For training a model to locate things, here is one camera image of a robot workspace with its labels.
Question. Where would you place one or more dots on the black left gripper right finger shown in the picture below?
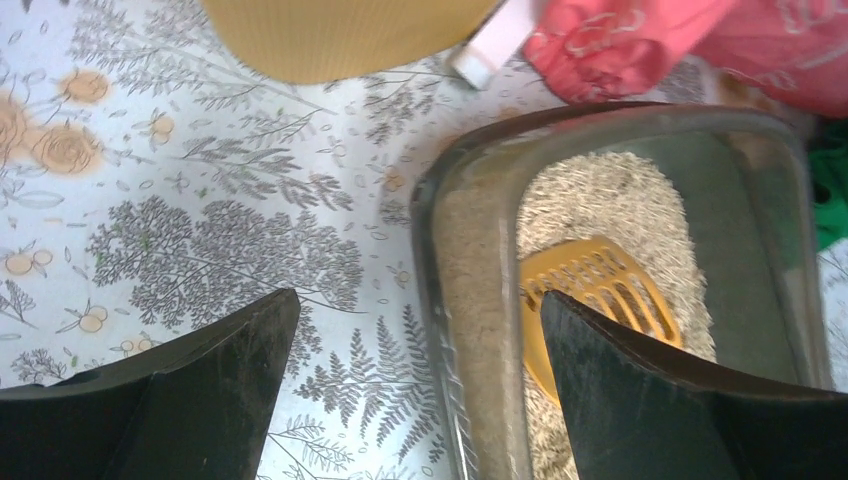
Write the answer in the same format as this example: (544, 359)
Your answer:
(638, 408)

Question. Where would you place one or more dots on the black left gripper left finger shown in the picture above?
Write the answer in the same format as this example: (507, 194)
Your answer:
(197, 407)

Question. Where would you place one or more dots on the yellow litter scoop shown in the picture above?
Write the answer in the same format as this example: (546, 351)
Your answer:
(601, 275)

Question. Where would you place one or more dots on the grey translucent litter box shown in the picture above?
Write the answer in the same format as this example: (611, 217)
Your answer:
(740, 175)

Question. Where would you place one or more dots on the yellow ribbed trash bin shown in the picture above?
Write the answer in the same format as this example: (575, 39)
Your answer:
(317, 41)

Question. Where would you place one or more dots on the beige cat litter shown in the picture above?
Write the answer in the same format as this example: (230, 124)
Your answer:
(628, 200)

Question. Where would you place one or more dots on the green t-shirt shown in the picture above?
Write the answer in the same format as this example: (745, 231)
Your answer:
(827, 155)

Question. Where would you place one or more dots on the pink patterned jacket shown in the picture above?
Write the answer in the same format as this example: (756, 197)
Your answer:
(794, 51)

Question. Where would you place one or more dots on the white clothes rack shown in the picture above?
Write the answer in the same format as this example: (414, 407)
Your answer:
(503, 33)

